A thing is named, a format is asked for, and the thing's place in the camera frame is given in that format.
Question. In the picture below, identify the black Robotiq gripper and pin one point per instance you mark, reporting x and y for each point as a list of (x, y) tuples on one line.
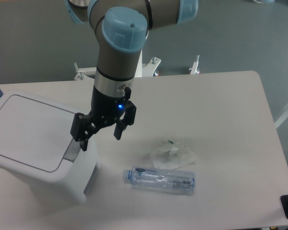
[(104, 110)]

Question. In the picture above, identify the white push-button trash can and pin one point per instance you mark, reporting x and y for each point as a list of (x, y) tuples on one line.
[(37, 148)]

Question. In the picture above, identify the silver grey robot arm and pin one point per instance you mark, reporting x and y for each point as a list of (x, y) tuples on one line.
[(121, 28)]

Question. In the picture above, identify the crumpled white tissue wrapper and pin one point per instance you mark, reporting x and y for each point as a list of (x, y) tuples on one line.
[(172, 155)]

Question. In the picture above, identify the clear plastic water bottle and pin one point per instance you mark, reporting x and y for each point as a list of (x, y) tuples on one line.
[(160, 180)]

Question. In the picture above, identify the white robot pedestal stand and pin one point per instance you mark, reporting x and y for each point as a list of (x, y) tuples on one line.
[(149, 69)]

